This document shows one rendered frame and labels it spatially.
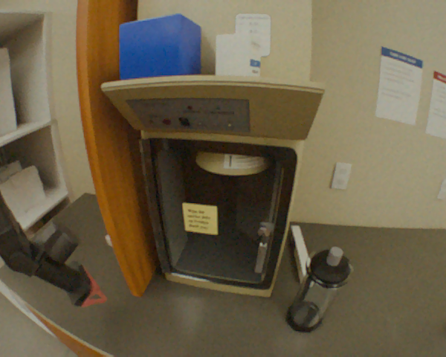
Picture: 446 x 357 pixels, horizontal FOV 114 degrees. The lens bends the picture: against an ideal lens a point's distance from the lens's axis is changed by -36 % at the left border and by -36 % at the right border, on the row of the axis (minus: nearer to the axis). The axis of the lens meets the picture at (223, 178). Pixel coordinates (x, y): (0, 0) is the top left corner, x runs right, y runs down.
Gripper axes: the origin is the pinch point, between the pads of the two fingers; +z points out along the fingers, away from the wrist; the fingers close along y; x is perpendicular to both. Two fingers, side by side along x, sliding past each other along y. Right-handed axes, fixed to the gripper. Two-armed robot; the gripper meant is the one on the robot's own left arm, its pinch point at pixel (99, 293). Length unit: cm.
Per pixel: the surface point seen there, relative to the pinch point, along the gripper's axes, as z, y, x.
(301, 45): -28, -26, -57
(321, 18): -22, -15, -104
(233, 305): 23.1, -20.7, -19.0
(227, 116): -23, -19, -41
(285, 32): -31, -23, -57
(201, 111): -24.6, -16.5, -39.3
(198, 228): 0.6, -10.8, -29.1
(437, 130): 21, -67, -114
